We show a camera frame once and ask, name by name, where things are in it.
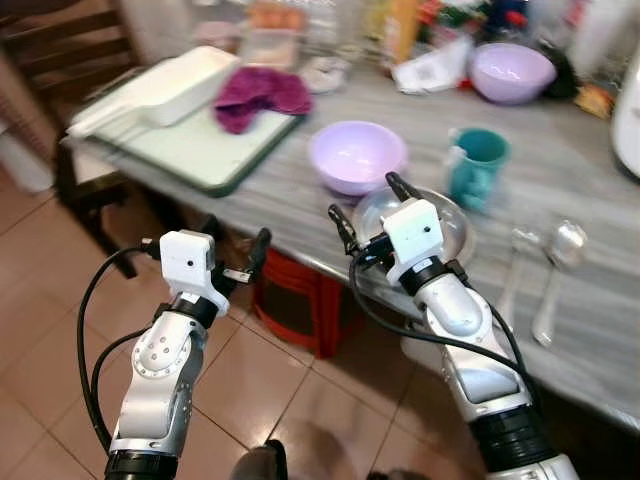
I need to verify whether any lilac plastic bowl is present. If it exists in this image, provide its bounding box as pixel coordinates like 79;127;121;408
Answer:
308;120;409;198
467;42;558;106

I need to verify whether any red plastic stool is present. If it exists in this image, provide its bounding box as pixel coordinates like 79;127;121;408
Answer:
250;248;366;359

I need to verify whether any teal mug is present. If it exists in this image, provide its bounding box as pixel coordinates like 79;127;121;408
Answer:
445;127;511;213

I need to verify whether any white paper with QR code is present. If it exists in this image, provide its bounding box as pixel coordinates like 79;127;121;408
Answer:
392;38;476;96

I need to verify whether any magenta cloth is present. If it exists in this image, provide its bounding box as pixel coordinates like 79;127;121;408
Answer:
213;65;314;136

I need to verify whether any small glass dish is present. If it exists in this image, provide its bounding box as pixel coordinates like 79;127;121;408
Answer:
300;55;351;94

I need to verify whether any silver metal fork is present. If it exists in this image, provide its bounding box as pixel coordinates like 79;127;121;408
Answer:
495;228;541;331

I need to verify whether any white rectangular dish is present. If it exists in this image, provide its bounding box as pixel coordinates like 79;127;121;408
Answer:
68;45;241;139

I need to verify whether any yellow box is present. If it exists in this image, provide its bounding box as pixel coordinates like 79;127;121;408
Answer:
385;0;421;63

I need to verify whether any silver metal spoon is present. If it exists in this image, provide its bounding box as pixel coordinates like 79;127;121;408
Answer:
530;220;591;349

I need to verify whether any dark robot left leg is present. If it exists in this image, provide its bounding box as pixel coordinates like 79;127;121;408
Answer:
232;440;289;480

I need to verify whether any clear plastic food container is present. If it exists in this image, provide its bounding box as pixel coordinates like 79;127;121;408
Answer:
240;5;306;71

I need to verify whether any black angular object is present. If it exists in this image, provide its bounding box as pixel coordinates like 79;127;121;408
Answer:
545;45;581;101

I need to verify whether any orange packet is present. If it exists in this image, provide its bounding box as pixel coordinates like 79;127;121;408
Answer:
575;82;613;119

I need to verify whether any dark wooden chair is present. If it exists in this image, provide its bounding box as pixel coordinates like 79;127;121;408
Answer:
0;0;151;281

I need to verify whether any white plastic container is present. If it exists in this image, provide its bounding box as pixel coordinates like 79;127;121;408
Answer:
572;0;639;81

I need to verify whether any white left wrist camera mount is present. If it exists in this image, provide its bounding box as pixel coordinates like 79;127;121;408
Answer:
158;230;219;311

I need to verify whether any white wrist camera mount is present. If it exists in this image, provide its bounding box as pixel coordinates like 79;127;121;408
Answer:
385;198;446;281
158;230;219;311

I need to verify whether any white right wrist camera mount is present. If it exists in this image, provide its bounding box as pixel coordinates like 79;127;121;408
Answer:
385;198;446;281

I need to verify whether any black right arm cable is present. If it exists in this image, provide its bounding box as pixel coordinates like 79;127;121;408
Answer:
347;255;541;411

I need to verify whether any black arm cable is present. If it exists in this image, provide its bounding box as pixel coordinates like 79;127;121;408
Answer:
347;255;541;411
76;243;166;456

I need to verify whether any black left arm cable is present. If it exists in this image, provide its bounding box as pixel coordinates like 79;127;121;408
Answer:
76;243;166;456

